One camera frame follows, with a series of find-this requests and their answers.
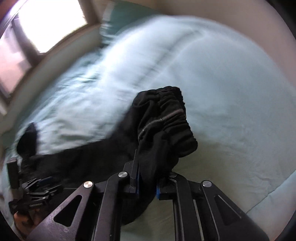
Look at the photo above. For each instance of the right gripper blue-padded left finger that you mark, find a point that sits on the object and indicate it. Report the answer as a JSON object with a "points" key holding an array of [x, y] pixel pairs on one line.
{"points": [[132, 168]]}

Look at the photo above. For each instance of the teal pillow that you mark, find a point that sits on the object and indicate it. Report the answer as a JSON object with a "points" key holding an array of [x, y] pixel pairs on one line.
{"points": [[118, 16]]}

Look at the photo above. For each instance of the person's left hand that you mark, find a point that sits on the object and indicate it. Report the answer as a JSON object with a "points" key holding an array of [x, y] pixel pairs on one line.
{"points": [[25, 224]]}

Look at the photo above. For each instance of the cream padded bed headboard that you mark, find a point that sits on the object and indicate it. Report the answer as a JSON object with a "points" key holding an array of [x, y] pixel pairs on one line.
{"points": [[56, 61]]}

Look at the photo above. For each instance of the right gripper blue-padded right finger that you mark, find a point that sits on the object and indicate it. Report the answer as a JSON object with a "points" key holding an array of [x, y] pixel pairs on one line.
{"points": [[167, 189]]}

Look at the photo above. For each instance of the bright window with dark frame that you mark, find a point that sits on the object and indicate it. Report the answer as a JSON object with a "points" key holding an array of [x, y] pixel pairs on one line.
{"points": [[29, 31]]}

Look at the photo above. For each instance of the black jacket with grey piping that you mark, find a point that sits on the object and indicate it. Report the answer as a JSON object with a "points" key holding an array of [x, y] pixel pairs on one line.
{"points": [[154, 132]]}

